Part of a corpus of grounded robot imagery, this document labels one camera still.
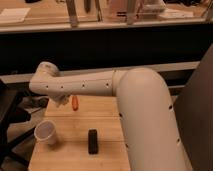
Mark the dark chair at left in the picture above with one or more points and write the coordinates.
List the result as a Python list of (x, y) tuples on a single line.
[(10, 113)]

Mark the wooden table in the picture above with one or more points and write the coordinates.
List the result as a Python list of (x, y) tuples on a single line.
[(72, 127)]

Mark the dark chair at right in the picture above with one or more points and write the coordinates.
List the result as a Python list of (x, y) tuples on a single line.
[(194, 113)]

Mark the black rectangular remote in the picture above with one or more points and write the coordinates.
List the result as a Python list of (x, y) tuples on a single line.
[(92, 141)]

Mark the white paper sheet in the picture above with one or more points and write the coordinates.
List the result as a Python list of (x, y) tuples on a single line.
[(13, 15)]

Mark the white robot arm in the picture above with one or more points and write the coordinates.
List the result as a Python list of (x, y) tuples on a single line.
[(143, 99)]

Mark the dark chair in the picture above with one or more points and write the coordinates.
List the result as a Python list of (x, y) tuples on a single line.
[(10, 113), (194, 113)]

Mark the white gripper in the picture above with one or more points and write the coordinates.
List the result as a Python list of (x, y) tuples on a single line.
[(56, 96)]

